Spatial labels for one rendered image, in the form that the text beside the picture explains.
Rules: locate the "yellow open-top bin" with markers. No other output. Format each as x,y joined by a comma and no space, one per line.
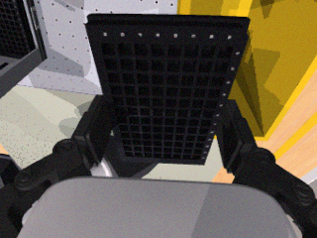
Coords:
279,59

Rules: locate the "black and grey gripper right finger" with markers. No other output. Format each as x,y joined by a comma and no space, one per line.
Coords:
256,167

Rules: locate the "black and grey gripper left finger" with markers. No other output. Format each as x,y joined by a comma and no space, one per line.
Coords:
70,158

